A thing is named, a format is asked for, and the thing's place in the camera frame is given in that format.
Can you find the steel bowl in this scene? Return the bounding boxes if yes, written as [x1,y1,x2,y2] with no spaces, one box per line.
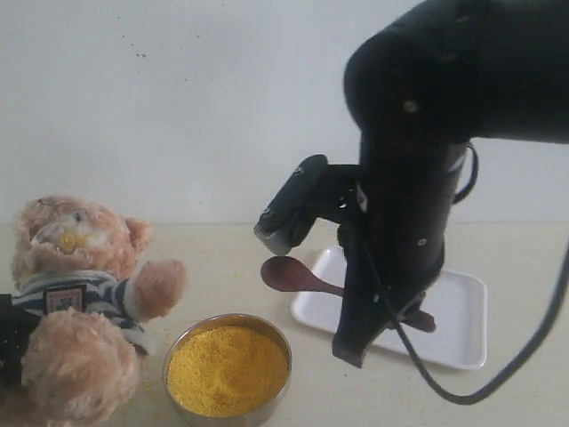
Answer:
[163,313,293,426]

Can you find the dark wooden spoon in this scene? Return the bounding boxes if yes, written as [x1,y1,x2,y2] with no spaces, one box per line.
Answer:
[260,256,437,333]

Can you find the yellow millet grains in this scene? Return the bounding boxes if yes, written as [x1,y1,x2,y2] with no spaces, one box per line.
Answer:
[167,326,289,418]

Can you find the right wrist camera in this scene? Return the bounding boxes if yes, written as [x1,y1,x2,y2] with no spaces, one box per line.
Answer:
[253,154,359,256]

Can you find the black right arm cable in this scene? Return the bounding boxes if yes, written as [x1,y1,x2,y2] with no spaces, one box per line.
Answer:
[346,137,569,406]

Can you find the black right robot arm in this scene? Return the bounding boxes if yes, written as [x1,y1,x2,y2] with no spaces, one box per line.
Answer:
[333,0,568,367]

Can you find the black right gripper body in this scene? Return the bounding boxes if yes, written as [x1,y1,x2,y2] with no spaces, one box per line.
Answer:
[339,141,465,320]

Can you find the white rectangular plastic tray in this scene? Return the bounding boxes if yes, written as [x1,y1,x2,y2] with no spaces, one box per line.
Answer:
[291,270,488,370]

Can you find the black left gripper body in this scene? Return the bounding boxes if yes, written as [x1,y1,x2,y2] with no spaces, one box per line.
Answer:
[0,294,38,388]

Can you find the beige teddy bear striped sweater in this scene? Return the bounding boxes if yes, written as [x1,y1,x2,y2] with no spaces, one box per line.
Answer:
[1,195,187,426]

